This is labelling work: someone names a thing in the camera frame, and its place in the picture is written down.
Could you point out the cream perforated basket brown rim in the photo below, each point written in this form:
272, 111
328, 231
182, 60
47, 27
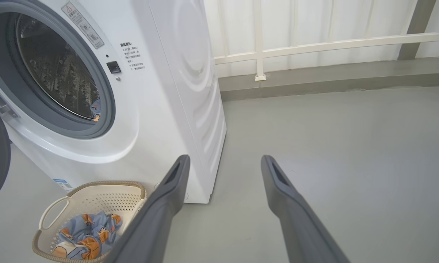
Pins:
102, 197

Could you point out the white front-load washing machine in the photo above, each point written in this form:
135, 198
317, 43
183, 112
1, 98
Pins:
161, 109

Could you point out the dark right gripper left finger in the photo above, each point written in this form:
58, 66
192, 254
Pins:
150, 226

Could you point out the blue cartoon print garment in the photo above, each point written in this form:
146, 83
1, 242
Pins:
91, 233
95, 109

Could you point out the metal door hinge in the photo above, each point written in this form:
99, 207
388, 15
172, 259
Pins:
2, 109

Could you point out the blue energy label sticker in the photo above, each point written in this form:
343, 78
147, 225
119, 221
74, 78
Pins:
63, 183

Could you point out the grey warning label strip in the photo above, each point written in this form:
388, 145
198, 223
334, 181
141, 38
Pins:
82, 25

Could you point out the perforated steel washer drum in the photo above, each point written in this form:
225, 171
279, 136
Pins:
55, 69

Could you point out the black square door latch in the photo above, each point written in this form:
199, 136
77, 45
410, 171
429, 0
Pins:
114, 67

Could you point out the white metal railing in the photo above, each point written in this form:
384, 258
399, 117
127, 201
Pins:
314, 46

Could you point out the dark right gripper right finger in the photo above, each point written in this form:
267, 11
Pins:
300, 226

